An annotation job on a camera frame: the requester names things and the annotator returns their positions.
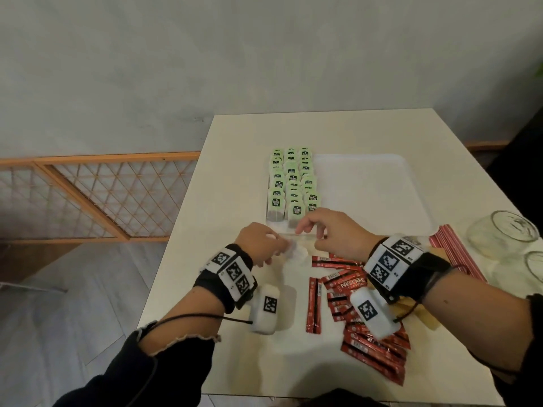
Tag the person's left hand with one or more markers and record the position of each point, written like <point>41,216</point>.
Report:
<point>258,245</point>

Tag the person's right hand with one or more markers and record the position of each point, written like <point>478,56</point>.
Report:
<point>348,237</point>

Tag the white tray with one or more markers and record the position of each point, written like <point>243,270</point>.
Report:
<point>373,186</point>

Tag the rows of laid tea bags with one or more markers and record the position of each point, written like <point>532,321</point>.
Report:
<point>292,182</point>

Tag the pile of brown sugar packets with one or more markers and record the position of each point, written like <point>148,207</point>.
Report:
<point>420,315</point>

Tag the red stirrer sticks bundle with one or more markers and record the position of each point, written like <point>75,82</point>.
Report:
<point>458,252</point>

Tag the pile of red coffee sachets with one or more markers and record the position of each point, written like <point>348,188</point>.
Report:
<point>369,351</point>

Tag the person's left forearm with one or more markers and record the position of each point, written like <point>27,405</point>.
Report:
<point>186,317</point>

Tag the person's right forearm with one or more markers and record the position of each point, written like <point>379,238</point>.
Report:
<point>479,317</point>

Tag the person's black top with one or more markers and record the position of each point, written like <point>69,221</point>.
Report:
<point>127,377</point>

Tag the black left wristband marker tags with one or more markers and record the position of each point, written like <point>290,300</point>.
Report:
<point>225,275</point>

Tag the clear glass jar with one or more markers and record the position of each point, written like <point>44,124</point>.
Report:
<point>500,235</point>
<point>535,267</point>

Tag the wooden lattice screen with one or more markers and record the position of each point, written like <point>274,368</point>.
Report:
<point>85,158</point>

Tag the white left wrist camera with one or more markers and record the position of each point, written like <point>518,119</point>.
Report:
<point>265,311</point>

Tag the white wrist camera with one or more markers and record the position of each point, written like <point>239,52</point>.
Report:
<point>265,311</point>
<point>373,315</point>

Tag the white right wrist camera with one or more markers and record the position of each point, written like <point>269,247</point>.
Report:
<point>373,315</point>

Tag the wooden wall rail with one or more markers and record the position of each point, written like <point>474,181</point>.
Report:
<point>488,145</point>

